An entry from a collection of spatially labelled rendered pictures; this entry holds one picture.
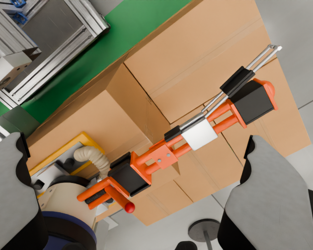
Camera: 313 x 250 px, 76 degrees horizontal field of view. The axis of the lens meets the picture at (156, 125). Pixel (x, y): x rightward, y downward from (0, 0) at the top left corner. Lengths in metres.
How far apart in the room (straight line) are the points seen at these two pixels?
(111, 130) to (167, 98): 0.46
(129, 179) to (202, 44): 0.68
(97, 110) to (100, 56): 0.96
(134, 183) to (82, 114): 0.26
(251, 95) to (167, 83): 0.58
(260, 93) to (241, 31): 0.58
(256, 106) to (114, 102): 0.37
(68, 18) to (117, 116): 0.86
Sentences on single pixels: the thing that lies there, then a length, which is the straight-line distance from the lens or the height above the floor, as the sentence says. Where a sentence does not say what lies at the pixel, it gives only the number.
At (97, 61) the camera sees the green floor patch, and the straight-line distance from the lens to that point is 1.56.
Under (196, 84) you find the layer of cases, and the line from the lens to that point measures 1.02.
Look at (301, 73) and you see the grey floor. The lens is 1.93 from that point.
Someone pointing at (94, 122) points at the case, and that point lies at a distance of 0.64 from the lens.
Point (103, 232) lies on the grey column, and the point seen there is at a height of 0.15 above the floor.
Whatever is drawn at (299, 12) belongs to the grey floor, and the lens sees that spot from 1.81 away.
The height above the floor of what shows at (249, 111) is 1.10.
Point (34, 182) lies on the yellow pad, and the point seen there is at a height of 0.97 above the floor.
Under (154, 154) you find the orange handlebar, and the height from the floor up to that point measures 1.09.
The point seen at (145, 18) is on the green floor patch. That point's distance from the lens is 1.50.
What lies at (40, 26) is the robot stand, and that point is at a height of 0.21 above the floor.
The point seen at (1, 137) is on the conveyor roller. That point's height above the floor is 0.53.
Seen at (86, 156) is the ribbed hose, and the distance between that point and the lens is 0.61.
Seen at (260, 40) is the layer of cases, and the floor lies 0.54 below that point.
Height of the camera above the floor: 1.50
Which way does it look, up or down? 63 degrees down
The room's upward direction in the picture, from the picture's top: 175 degrees clockwise
